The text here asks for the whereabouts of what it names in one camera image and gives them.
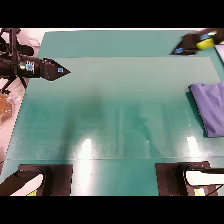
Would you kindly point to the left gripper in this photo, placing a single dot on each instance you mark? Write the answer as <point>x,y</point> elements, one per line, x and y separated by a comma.
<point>46,69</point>

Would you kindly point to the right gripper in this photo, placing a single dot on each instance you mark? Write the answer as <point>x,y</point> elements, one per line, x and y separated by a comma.
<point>189,43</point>

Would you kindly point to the purple T-shirt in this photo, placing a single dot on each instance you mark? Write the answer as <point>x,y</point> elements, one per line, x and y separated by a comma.
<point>211,108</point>

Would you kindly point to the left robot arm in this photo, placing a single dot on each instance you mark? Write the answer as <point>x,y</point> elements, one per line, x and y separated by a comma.
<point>16,68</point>

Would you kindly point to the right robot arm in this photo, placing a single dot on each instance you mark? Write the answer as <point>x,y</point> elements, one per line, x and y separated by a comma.
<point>206,41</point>

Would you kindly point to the black chair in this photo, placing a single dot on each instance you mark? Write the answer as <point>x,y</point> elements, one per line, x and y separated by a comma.
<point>10,41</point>

